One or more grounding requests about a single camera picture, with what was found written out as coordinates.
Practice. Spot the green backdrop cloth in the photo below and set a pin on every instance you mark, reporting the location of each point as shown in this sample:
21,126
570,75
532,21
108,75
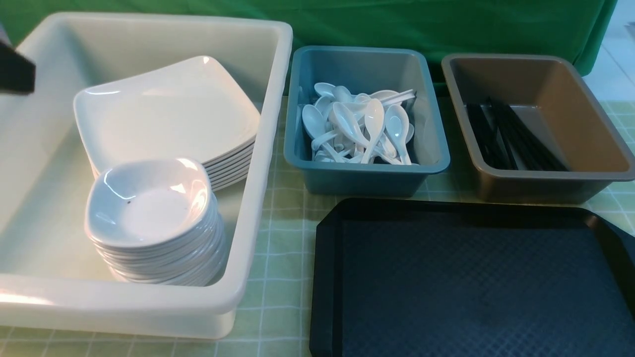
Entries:
569,29

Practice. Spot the black serving tray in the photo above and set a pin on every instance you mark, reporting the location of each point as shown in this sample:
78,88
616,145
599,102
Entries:
405,278

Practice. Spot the black chopsticks in bin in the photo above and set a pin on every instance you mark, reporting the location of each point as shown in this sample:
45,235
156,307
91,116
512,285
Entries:
496,150

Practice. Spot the green checked tablecloth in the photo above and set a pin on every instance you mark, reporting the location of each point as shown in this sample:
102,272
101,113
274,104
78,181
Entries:
273,317

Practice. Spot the pile of white soup spoons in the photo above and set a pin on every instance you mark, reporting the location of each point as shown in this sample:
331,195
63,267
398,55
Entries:
335,123

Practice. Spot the white bowl tray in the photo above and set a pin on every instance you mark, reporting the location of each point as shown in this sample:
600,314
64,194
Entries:
147,202
187,240

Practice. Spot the stack of white bowls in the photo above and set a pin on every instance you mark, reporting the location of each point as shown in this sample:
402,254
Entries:
197,267

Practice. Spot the white square rice plate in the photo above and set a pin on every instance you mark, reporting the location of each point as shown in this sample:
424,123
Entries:
193,109

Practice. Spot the black chopstick pair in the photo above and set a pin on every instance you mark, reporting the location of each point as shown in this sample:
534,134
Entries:
533,152

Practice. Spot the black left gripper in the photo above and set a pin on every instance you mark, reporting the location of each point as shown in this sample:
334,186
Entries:
17,73

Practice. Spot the large white plastic tub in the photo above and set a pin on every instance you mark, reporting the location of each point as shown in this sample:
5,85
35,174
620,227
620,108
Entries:
51,275

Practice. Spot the stack of white square plates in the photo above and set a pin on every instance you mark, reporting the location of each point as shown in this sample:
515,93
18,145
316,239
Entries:
225,157

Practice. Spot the brown plastic chopstick bin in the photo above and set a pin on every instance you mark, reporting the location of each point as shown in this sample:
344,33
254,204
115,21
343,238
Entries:
551,98

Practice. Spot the teal plastic spoon bin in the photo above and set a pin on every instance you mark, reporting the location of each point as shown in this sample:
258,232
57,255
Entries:
366,70

